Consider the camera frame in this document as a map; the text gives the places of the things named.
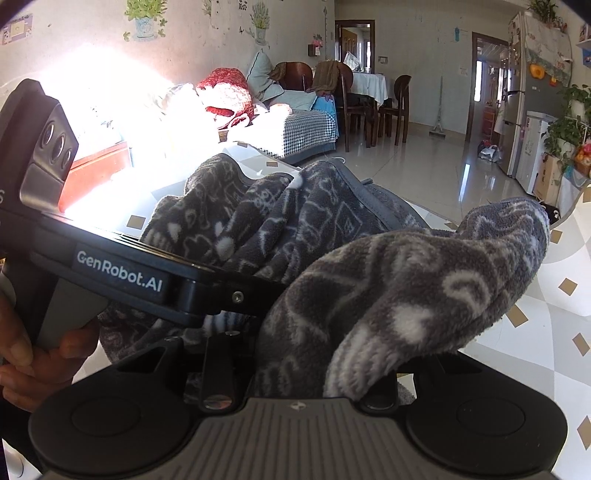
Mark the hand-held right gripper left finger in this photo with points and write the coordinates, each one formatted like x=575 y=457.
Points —
x=221 y=364

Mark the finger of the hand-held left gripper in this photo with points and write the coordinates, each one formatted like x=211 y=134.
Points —
x=235 y=296

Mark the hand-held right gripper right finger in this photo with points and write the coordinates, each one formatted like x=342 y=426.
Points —
x=378 y=392

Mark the grey printed fleece jacket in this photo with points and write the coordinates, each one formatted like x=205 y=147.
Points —
x=415 y=286

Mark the person's left hand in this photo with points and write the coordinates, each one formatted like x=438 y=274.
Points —
x=27 y=378

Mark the red wooden cabinet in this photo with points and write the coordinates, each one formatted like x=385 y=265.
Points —
x=99 y=170

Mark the houndstooth covered sofa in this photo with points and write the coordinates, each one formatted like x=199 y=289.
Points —
x=304 y=131

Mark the red crocheted blanket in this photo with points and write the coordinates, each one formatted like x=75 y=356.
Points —
x=226 y=92

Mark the teal cloth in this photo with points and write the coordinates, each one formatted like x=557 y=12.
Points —
x=327 y=107

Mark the dark wooden chair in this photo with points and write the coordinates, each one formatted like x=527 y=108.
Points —
x=397 y=106
x=353 y=120
x=295 y=74

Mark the grey pillow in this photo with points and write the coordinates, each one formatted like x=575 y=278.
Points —
x=261 y=76

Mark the brown jacket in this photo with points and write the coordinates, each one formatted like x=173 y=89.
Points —
x=330 y=74

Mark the dining table with white cloth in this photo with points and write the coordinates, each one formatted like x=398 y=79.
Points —
x=369 y=87

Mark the black slipper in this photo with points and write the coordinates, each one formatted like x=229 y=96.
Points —
x=554 y=214

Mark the floor mop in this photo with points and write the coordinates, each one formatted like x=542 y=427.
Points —
x=437 y=131

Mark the plastic bag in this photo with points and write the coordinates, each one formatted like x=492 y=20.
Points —
x=489 y=153

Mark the cardboard box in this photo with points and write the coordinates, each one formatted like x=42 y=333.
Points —
x=547 y=180

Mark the orange drawer cabinet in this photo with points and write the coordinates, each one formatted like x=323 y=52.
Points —
x=488 y=121

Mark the fruit basket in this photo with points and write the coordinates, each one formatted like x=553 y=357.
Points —
x=584 y=157

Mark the silver refrigerator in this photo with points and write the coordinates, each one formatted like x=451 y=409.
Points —
x=515 y=101

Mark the green trailing potted plant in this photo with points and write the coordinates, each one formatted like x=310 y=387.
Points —
x=570 y=124

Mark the patterned fridge cover cloth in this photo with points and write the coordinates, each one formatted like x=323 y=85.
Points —
x=549 y=50

